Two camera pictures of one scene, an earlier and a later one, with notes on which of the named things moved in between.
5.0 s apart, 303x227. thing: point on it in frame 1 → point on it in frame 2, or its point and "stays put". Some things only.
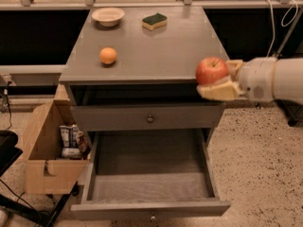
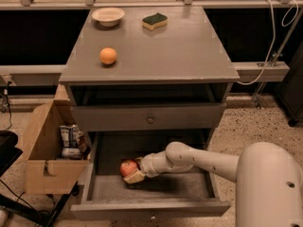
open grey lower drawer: [149, 171] stays put
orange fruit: [107, 55] stays put
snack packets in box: [73, 142] stays put
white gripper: [257, 78] → [147, 165]
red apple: [210, 69] → [128, 166]
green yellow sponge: [154, 22] stays put
